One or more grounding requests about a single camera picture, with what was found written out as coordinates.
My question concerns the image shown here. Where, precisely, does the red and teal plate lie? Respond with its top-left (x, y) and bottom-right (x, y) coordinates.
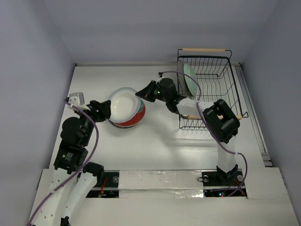
top-left (116, 100), bottom-right (146, 126)

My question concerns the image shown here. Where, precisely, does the black wire dish rack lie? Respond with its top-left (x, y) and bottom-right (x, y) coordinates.
top-left (177, 48), bottom-right (249, 119)

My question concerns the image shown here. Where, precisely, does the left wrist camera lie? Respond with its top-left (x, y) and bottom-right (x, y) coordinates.
top-left (64, 92), bottom-right (91, 112)

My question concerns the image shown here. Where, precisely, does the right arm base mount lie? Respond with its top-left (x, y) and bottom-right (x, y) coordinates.
top-left (197, 164), bottom-right (247, 198)

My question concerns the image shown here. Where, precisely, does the blue floral plate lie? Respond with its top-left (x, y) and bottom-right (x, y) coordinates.
top-left (109, 120), bottom-right (140, 129)

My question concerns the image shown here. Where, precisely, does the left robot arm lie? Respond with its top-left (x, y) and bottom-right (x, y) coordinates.
top-left (28, 97), bottom-right (111, 226)

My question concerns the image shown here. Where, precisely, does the light green plate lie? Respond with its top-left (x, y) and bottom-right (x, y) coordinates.
top-left (183, 64), bottom-right (199, 96)

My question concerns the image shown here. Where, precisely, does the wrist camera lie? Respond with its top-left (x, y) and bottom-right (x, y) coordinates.
top-left (64, 92), bottom-right (91, 112)
top-left (156, 72), bottom-right (164, 83)

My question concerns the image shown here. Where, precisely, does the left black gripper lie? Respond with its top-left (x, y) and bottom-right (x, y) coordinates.
top-left (76, 99), bottom-right (111, 145)

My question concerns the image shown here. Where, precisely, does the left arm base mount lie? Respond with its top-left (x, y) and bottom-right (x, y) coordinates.
top-left (83, 162), bottom-right (119, 198)

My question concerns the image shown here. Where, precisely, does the white bowl plate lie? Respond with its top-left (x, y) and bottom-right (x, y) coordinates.
top-left (109, 87), bottom-right (141, 123)

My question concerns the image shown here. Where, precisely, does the silver tape strip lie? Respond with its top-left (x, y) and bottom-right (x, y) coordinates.
top-left (118, 170), bottom-right (204, 199)

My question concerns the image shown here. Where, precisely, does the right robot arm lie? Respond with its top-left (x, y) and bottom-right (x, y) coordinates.
top-left (135, 78), bottom-right (240, 185)

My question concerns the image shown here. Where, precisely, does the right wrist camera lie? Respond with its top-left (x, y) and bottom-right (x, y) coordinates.
top-left (156, 72), bottom-right (164, 83)

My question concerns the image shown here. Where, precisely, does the grey stone plate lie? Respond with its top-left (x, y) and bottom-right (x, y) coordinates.
top-left (177, 60), bottom-right (189, 96)

